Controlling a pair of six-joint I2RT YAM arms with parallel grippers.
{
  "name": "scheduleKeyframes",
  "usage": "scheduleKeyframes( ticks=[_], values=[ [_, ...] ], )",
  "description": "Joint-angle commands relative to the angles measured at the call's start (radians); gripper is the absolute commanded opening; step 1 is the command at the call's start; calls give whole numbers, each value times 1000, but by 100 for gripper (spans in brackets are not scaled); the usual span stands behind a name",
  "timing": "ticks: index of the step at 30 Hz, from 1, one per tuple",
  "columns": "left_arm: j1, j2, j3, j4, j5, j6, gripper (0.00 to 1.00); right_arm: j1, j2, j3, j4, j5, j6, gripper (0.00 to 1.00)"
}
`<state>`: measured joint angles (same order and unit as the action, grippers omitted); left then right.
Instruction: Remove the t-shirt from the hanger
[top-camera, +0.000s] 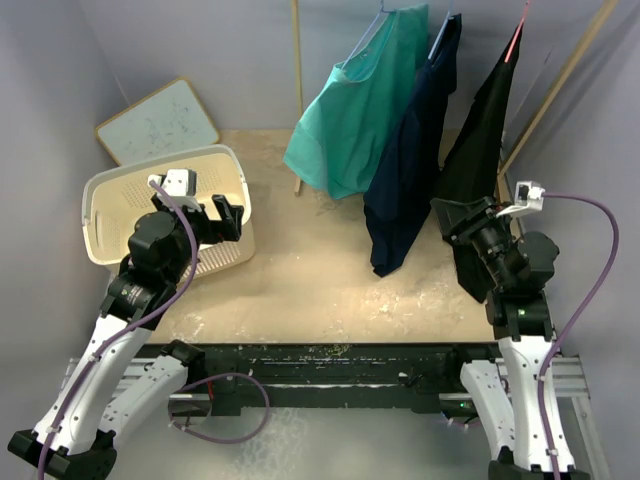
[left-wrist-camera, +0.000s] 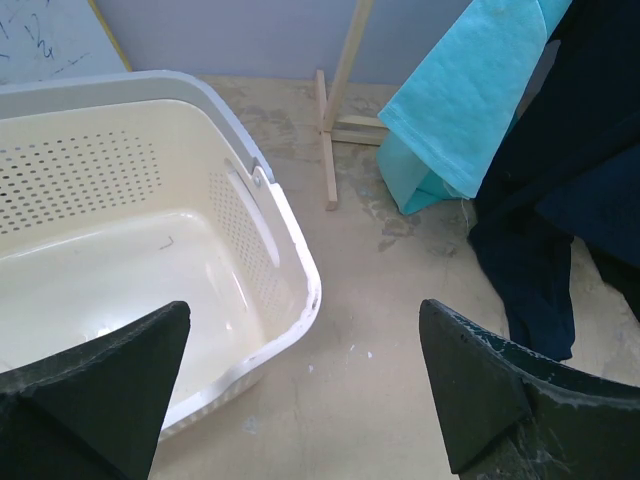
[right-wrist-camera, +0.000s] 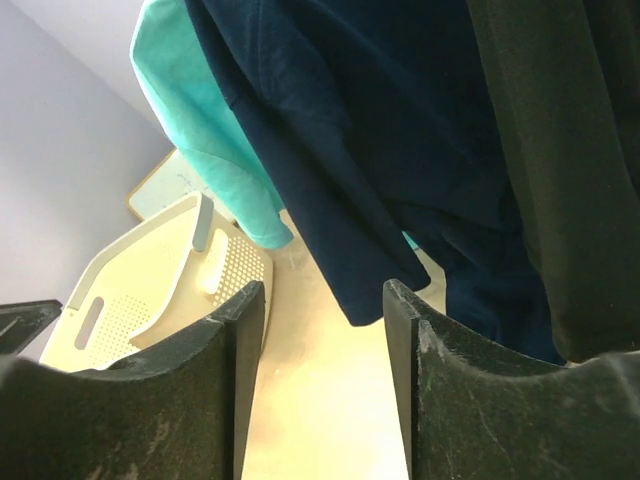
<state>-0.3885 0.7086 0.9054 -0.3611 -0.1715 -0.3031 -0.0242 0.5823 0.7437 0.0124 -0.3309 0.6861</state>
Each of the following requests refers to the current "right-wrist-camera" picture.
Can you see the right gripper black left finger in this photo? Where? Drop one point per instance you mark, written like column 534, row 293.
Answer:
column 179, row 409

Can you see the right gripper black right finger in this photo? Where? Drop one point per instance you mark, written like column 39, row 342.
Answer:
column 470, row 408

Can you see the navy blue t shirt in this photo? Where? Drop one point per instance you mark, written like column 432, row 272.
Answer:
column 373, row 121

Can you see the black printed t shirt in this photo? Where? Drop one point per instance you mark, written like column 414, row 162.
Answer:
column 563, row 77

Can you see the teal green t shirt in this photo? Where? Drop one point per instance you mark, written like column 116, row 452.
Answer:
column 193, row 61

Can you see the cream plastic laundry basket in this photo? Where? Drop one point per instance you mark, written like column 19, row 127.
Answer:
column 171, row 270

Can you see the small whiteboard wooden frame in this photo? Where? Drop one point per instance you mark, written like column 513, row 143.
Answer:
column 170, row 180

